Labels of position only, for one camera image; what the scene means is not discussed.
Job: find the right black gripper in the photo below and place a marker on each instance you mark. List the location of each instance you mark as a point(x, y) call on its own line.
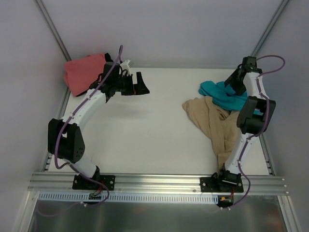
point(236, 79)

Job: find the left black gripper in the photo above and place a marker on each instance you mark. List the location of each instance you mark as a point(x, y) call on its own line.
point(132, 85)

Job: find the teal t shirt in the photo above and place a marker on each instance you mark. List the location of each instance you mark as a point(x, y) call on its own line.
point(225, 97)

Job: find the beige t shirt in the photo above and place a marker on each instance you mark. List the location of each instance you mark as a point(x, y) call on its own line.
point(218, 124)

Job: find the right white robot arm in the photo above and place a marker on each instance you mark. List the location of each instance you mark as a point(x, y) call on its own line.
point(253, 120)

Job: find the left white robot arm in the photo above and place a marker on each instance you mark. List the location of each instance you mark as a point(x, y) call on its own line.
point(65, 139)

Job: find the folded black t shirt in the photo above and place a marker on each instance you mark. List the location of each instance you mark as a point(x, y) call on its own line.
point(108, 58)

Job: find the folded pink t shirt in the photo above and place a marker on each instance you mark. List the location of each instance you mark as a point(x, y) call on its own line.
point(81, 73)

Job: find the right corner aluminium post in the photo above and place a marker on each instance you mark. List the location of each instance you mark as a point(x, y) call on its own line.
point(270, 26)

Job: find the corner aluminium post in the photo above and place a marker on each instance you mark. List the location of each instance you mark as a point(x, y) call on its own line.
point(270, 26)
point(52, 28)

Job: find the aluminium mounting rail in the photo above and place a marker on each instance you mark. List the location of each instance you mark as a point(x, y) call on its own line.
point(159, 183)

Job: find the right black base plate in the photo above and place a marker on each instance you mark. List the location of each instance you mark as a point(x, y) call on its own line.
point(212, 184)

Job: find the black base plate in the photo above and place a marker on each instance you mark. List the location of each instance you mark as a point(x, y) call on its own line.
point(212, 184)
point(80, 183)

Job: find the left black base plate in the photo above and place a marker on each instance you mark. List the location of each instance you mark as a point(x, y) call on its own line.
point(80, 183)

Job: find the left corner aluminium post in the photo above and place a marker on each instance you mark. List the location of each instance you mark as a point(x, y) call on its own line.
point(52, 28)

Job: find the white slotted cable duct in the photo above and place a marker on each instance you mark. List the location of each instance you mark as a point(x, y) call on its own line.
point(128, 197)

